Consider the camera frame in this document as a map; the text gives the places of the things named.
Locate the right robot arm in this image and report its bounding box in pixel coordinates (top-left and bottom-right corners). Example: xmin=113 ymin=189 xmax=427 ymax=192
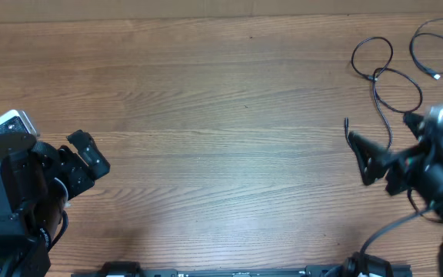
xmin=345 ymin=113 xmax=443 ymax=276

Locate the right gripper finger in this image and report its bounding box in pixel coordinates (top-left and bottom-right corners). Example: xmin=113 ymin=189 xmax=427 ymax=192
xmin=403 ymin=112 xmax=425 ymax=141
xmin=347 ymin=132 xmax=394 ymax=185

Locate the black usb cable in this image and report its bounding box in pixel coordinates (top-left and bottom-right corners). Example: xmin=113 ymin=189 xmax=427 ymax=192
xmin=343 ymin=36 xmax=425 ymax=151
xmin=408 ymin=17 xmax=443 ymax=81

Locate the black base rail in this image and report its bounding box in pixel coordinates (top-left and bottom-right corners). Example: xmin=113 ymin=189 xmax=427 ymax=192
xmin=72 ymin=252 xmax=413 ymax=277

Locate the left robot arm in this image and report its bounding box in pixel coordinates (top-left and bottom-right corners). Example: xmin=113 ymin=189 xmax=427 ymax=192
xmin=0 ymin=130 xmax=111 ymax=276

